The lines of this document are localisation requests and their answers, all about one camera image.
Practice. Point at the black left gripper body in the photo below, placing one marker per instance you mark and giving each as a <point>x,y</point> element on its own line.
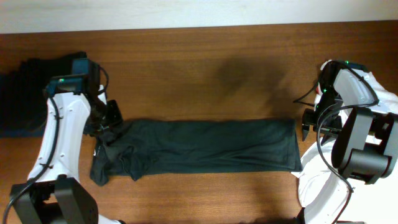
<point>105,117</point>

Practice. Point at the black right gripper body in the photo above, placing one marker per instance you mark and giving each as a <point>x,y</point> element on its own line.
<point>329,99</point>

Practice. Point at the dark green Nike t-shirt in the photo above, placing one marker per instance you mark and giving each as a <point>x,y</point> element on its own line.
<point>149,147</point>

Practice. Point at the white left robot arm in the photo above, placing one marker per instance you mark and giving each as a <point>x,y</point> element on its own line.
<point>76,105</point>

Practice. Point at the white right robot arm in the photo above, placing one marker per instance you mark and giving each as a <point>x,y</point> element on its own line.
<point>355,121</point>

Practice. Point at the white t-shirt pile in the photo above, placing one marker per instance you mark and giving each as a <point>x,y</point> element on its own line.
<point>375,203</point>

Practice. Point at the folded dark navy garment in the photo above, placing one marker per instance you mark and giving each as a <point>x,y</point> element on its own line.
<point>23,105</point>

